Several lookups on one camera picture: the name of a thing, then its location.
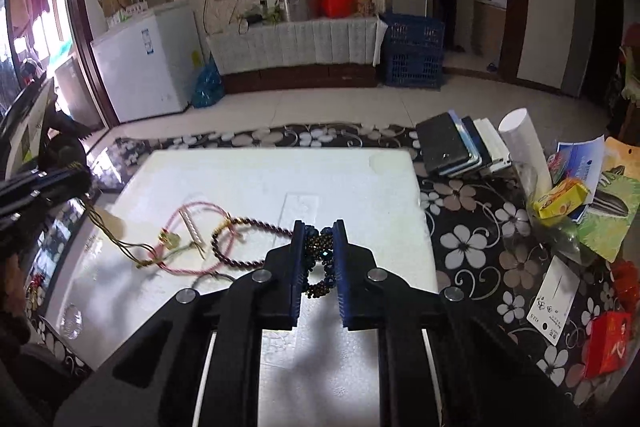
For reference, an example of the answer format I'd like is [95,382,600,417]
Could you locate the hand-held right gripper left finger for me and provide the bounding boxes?
[52,219,306,427]

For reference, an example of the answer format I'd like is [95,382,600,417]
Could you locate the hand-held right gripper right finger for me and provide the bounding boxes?
[332,219,586,427]

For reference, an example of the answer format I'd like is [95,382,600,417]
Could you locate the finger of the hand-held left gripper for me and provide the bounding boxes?
[0,199,76,255]
[0,167,94,208]

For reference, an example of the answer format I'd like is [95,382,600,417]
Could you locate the dark faceted bead bracelet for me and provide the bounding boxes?
[301,226,338,299]

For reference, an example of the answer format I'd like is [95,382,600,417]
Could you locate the gold cord bracelet jade charm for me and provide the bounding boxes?
[81,196,207,270]

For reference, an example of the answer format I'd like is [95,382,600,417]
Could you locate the white jewelry card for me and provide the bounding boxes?
[525,255,581,347]

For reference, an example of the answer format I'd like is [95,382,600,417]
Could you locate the white foam board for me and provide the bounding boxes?
[42,149,441,427]

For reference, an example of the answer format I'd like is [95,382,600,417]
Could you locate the pearl bar hair clip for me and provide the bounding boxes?
[180,206,207,254]

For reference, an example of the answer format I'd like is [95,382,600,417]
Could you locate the white chest freezer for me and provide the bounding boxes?
[90,2,204,124]

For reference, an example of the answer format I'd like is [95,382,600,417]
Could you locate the black floral tablecloth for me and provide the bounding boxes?
[25,122,640,410]

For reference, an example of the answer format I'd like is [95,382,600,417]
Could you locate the blue plastic bag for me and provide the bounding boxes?
[192,54,226,109]

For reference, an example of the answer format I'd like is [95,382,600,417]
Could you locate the light blue phone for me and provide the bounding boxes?
[447,109,484,174]

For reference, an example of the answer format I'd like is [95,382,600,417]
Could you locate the dark blue phone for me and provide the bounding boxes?
[460,115,497,171]

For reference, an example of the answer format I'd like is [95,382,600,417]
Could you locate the white phone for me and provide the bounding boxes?
[472,117,513,174]

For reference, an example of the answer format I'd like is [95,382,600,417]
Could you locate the blue plastic crate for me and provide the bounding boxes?
[382,45,447,90]
[379,11,447,50]

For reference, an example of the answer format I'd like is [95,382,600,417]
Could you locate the cabinet with lace cloth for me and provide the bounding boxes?
[205,16,389,96]

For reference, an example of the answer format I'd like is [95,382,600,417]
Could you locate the clear plastic bag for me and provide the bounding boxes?
[515,161,598,265]

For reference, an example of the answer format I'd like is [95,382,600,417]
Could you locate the white paper roll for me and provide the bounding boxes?
[497,107,554,204]

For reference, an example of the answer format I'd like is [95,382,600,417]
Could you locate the yellow small box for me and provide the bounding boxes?
[532,178,591,221]

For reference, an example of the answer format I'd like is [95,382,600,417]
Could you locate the small red packet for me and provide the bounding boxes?
[547,153,569,186]

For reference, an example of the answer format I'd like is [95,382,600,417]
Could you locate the small green plant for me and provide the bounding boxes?
[237,0,281,28]

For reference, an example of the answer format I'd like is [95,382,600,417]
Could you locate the blue white leaflet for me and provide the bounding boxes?
[552,136,607,224]

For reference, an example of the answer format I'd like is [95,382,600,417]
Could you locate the steel pot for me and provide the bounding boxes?
[277,0,314,23]

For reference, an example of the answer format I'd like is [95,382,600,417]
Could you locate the red paper packet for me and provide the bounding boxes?
[582,310,634,381]

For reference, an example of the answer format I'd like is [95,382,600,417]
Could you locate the green seed snack packet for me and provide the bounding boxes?
[574,136,640,264]

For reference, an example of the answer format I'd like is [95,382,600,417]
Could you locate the red crumpled wrapper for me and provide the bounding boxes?
[612,258,640,314]

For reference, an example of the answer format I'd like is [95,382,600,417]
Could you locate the dark red bead bracelet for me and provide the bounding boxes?
[210,216,296,269]

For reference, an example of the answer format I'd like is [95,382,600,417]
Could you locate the thin dark cord loop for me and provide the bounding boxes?
[191,273,237,294]

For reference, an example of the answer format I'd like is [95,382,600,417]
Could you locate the pink cord bracelet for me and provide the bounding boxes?
[150,202,237,274]

